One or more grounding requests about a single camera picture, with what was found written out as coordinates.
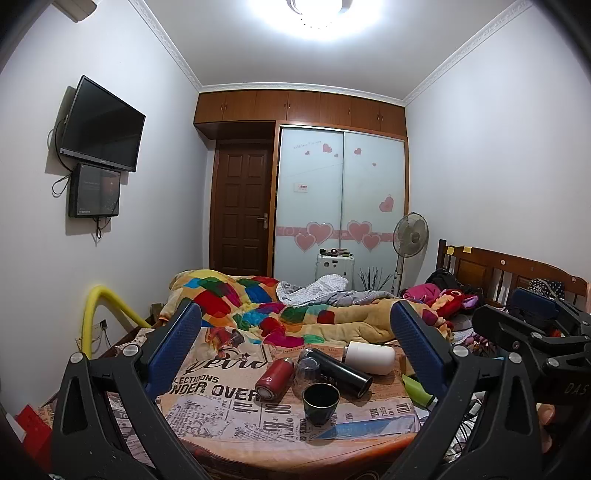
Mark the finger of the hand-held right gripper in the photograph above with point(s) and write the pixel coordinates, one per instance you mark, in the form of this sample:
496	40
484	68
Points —
531	305
503	325

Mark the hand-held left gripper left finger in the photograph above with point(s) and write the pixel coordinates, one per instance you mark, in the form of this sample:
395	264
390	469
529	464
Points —
178	346

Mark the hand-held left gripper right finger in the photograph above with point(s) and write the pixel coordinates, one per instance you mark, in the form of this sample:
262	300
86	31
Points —
415	344

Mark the clear glass cup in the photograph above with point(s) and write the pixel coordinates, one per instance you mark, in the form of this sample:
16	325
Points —
306	374

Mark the dark green cup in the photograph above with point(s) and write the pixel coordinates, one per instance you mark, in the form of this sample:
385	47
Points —
321	406

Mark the person's right hand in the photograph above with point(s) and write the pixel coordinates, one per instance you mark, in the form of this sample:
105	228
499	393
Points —
547	424

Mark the black polka dot bag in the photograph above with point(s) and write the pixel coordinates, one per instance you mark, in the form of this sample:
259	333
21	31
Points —
545	287

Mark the white bottle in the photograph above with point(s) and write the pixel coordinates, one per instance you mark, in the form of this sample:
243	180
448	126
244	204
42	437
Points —
371	357

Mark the green plastic object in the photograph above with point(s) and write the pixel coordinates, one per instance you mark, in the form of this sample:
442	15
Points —
418	391

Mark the pink cloth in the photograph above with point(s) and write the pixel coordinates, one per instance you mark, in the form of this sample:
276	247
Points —
422	293

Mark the red plush toy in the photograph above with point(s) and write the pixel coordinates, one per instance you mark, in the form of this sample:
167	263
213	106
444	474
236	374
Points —
455	300

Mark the wooden bed headboard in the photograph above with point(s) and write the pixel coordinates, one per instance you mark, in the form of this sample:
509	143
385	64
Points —
489	267

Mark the dry dark branches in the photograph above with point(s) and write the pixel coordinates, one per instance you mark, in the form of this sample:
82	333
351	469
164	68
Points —
374	279

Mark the black thermos bottle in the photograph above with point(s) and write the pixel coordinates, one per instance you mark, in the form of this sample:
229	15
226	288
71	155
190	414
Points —
344	373

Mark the newspaper print bed sheet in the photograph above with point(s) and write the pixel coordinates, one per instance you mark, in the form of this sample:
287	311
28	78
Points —
221	415

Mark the colourful patchwork quilt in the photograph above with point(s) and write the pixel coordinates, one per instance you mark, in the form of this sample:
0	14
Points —
258	311

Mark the yellow foam tube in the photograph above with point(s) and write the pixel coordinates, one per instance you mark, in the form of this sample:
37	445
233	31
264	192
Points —
99	300

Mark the red bottle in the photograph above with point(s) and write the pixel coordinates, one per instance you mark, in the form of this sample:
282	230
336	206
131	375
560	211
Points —
274	381

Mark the standing fan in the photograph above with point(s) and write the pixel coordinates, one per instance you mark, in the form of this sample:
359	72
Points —
411	235

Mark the small white appliance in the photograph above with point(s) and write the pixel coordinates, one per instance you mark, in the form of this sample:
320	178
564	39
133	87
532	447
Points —
334	270

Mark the grey cloth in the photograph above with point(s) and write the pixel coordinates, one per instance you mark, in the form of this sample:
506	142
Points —
318	290

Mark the brown wooden door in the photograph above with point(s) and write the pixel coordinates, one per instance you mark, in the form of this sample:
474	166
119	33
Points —
240	207

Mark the red box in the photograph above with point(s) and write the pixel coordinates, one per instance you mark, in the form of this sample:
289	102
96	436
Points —
34	424

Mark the wardrobe with heart stickers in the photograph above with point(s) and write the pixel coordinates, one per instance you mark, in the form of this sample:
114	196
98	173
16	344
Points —
341	194

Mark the wooden overhead cabinet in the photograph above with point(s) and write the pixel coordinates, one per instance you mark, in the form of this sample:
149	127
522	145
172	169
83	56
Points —
300	108

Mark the round ceiling lamp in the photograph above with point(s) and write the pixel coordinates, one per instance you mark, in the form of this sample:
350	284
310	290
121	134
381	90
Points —
314	11

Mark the white air conditioner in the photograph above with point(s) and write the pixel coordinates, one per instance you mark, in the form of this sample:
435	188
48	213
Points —
76	7

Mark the wall socket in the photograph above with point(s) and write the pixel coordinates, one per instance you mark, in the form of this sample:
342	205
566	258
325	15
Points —
104	325

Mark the small black wall monitor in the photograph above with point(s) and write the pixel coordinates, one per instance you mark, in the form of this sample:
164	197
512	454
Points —
94	190

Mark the wall-mounted black television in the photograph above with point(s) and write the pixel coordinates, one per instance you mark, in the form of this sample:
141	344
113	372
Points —
101	124

